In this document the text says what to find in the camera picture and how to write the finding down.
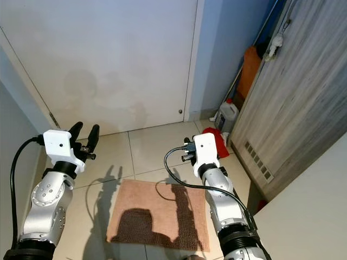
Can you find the red cloth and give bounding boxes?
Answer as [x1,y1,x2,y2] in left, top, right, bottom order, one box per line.
[201,127,230,159]

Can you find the white jug with red cap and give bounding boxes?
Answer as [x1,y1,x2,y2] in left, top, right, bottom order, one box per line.
[216,98,241,134]

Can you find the brown floor mat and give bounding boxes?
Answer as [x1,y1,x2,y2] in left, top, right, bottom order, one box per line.
[106,178,211,254]

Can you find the white door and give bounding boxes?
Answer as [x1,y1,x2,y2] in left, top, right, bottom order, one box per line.
[0,0,205,137]

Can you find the grey wooden cabinet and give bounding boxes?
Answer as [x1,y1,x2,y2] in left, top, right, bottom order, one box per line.
[228,0,347,202]

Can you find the grey mop pole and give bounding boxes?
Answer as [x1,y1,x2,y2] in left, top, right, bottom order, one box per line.
[227,0,284,105]

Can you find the white hanging trinket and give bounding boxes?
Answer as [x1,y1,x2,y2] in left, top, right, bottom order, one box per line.
[264,33,286,61]

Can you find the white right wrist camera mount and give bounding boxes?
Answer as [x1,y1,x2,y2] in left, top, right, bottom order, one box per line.
[192,132,220,167]

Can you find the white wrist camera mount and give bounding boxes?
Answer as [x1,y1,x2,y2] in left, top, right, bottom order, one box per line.
[43,129,86,173]
[192,132,220,167]

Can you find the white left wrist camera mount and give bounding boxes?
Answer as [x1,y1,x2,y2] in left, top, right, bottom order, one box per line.
[43,129,86,173]

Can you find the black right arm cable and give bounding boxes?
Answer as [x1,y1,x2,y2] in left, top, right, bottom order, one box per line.
[164,146,256,218]

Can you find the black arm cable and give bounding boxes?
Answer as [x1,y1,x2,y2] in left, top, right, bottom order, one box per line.
[9,136,46,242]
[164,146,256,218]

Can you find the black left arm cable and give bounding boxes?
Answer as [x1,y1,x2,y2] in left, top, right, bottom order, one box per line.
[9,136,46,242]

